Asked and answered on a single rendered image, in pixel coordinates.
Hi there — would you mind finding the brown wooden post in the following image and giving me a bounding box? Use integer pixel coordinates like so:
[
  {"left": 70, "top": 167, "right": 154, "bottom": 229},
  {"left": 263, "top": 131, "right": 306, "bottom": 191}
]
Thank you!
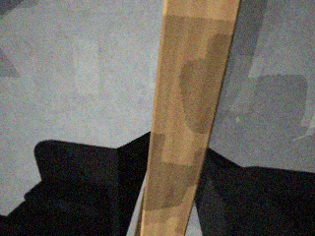
[{"left": 134, "top": 186, "right": 145, "bottom": 236}]

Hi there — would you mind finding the wooden plank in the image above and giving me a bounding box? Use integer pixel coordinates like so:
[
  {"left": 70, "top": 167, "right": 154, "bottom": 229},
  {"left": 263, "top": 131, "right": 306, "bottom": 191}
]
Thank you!
[{"left": 140, "top": 0, "right": 242, "bottom": 236}]

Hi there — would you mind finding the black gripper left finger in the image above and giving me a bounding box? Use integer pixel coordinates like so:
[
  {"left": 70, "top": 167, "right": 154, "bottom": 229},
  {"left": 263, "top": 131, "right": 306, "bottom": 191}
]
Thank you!
[{"left": 33, "top": 131, "right": 151, "bottom": 236}]

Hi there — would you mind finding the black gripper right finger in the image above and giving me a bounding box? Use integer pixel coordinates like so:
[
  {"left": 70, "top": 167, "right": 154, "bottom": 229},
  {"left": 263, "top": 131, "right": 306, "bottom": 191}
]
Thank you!
[{"left": 194, "top": 148, "right": 315, "bottom": 236}]

